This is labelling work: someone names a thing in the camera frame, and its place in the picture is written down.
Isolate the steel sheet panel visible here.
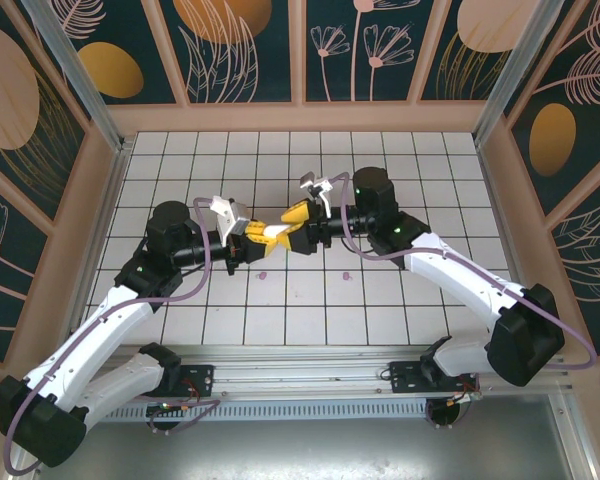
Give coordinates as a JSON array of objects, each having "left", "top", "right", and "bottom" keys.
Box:
[{"left": 32, "top": 394, "right": 589, "bottom": 480}]

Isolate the aluminium side rail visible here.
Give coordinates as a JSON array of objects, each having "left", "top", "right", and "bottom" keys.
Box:
[
  {"left": 474, "top": 137, "right": 600, "bottom": 480},
  {"left": 2, "top": 142, "right": 134, "bottom": 480}
]

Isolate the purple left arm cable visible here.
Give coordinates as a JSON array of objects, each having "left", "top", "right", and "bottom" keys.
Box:
[{"left": 3, "top": 196, "right": 222, "bottom": 475}]

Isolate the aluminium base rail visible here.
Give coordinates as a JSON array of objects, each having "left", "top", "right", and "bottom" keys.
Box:
[{"left": 102, "top": 343, "right": 576, "bottom": 401}]

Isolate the red black wire bundle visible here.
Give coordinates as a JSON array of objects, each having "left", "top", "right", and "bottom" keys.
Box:
[
  {"left": 447, "top": 377, "right": 483, "bottom": 409},
  {"left": 179, "top": 379, "right": 206, "bottom": 404}
]

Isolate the slotted grey cable duct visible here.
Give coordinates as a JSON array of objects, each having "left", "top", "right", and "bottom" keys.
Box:
[{"left": 87, "top": 398, "right": 434, "bottom": 424}]

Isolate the aluminium frame post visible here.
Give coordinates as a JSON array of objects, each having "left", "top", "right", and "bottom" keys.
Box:
[
  {"left": 20, "top": 0, "right": 134, "bottom": 155},
  {"left": 471, "top": 0, "right": 567, "bottom": 147}
]

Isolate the black round cable port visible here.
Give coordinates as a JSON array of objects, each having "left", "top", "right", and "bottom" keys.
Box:
[
  {"left": 146, "top": 403, "right": 181, "bottom": 437},
  {"left": 426, "top": 398, "right": 464, "bottom": 430}
]

